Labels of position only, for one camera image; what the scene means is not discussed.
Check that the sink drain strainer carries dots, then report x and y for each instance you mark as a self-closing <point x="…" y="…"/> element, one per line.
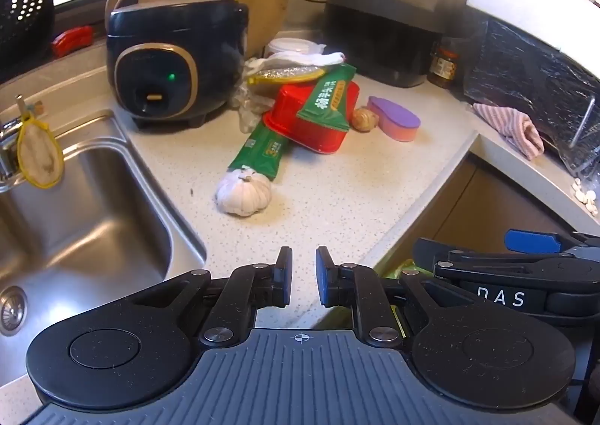
<point x="11" y="310"/>

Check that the yellow glitter scouring pad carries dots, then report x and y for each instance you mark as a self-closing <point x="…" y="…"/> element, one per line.
<point x="286" y="74"/>

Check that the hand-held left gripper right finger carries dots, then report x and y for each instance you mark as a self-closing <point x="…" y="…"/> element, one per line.
<point x="323" y="278"/>

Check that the kitchen cabinet door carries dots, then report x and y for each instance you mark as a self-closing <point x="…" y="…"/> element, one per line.
<point x="492" y="204"/>

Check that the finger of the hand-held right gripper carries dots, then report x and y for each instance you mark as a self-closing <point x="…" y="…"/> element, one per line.
<point x="534" y="240"/>
<point x="468" y="265"/>

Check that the ginger root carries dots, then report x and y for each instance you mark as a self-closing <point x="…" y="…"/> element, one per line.
<point x="364" y="120"/>

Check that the pink striped cloth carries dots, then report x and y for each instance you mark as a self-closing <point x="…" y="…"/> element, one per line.
<point x="515" y="127"/>

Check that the black countertop appliance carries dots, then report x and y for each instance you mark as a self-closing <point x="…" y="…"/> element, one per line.
<point x="379" y="36"/>

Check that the yellow rimmed dish scrubber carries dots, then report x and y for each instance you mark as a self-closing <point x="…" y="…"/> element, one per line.
<point x="40" y="157"/>

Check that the clear plastic bag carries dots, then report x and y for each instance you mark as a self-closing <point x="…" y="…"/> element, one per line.
<point x="251" y="108"/>

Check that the clear plastic wrap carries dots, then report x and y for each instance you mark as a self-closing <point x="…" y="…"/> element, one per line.
<point x="581" y="162"/>

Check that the glass sauce jar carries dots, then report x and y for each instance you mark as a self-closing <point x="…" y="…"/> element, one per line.
<point x="443" y="66"/>

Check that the white garlic bulb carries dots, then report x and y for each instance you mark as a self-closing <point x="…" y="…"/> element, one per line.
<point x="243" y="195"/>

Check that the stainless steel sink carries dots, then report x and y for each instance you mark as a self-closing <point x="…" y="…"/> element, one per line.
<point x="93" y="218"/>

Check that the short green noodle packet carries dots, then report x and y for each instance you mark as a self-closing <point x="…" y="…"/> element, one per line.
<point x="328" y="99"/>

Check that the white cloth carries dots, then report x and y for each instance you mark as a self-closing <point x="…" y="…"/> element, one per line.
<point x="323" y="58"/>

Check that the purple pink sponge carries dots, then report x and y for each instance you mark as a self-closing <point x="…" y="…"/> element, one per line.
<point x="393" y="115"/>

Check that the black perforated colander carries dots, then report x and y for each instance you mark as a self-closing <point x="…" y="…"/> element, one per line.
<point x="23" y="7"/>

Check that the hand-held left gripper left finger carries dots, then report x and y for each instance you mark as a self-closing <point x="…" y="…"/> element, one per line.
<point x="284" y="277"/>

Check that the red plastic container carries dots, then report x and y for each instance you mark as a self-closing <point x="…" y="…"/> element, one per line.
<point x="287" y="104"/>

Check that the dark blue rice cooker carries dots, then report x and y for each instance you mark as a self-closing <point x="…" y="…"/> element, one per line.
<point x="178" y="40"/>

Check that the white lidded cup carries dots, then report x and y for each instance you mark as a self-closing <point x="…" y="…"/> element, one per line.
<point x="288" y="45"/>

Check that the pile of garlic cloves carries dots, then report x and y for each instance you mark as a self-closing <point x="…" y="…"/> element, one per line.
<point x="583" y="194"/>

